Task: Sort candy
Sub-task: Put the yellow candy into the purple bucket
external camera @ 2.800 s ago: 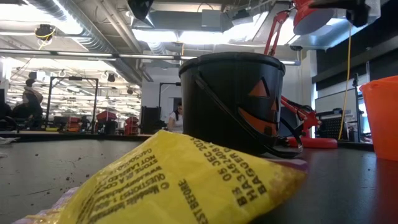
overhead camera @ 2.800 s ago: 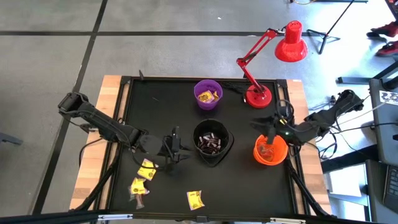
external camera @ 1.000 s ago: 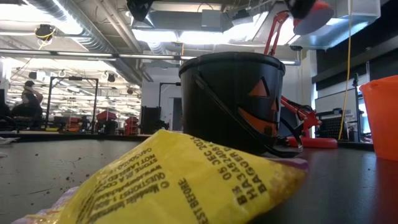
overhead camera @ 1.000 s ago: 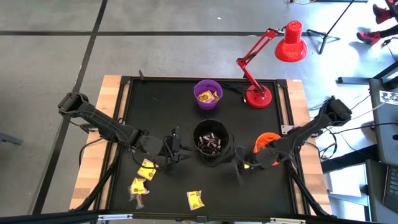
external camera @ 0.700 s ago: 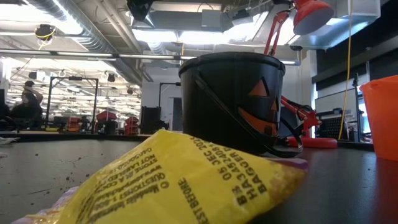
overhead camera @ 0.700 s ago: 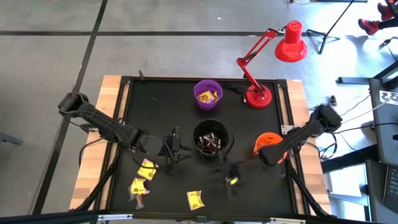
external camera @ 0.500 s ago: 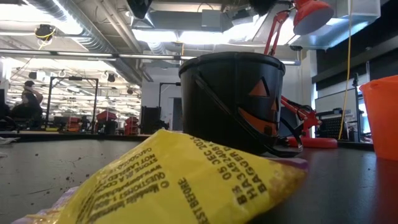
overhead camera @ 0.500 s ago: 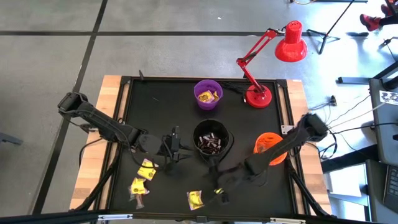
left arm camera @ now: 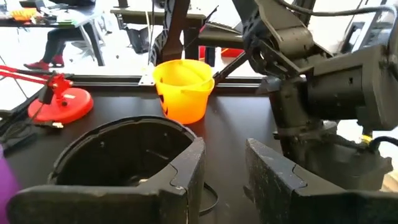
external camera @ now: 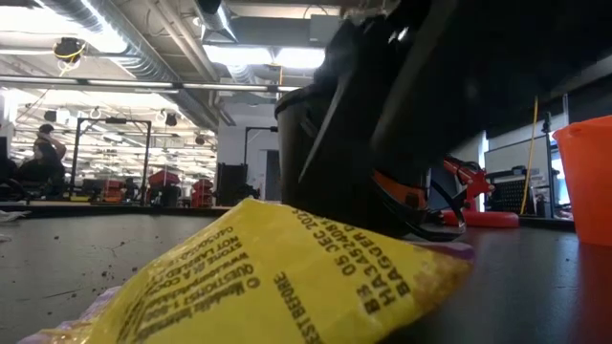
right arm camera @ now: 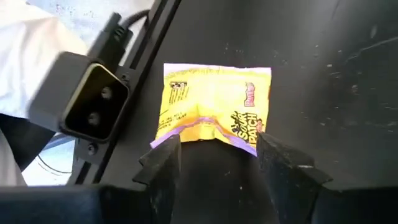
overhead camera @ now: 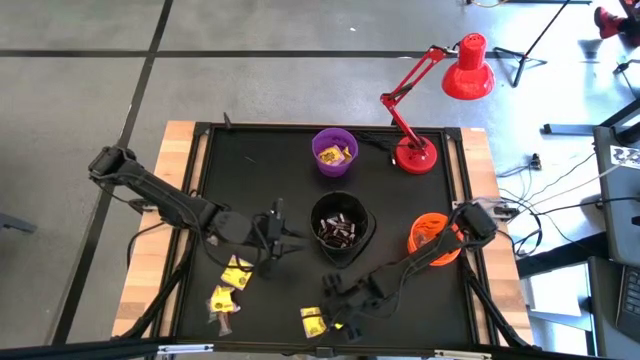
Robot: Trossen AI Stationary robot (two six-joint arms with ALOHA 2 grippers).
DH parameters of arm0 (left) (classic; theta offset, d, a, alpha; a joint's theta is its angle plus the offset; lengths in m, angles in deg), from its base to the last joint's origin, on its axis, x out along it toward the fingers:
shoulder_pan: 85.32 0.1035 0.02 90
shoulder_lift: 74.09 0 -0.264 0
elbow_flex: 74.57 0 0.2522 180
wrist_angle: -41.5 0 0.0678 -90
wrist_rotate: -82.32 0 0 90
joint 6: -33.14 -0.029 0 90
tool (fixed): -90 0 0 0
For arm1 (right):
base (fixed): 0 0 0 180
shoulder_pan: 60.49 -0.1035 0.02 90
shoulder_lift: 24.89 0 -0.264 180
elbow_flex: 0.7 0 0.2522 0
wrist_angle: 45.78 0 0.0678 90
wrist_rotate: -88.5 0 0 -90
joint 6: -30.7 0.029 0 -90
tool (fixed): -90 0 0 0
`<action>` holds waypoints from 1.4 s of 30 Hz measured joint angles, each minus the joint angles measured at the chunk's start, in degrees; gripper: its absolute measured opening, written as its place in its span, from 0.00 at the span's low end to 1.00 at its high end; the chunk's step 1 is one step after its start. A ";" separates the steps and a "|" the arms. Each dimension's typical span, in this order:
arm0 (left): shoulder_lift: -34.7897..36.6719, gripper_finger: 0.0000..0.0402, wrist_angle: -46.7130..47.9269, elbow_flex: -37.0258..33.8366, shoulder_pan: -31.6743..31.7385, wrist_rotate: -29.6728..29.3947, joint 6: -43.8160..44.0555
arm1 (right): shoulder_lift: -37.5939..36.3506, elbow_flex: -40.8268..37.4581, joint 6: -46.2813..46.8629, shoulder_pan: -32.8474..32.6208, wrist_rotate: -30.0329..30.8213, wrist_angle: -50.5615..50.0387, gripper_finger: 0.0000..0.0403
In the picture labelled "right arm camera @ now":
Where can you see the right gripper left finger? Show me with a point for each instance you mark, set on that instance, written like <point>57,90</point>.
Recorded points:
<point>161,174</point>

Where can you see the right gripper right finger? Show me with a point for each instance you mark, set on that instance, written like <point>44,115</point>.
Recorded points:
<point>289,180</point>

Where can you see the yellow Sour Patch candy packet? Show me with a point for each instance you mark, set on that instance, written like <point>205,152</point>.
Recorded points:
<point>211,99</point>

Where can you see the grey table-level camera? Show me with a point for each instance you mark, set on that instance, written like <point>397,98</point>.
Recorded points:
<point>81,99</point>

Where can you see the black aluminium table frame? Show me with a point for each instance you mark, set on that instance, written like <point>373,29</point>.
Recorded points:
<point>146,46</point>

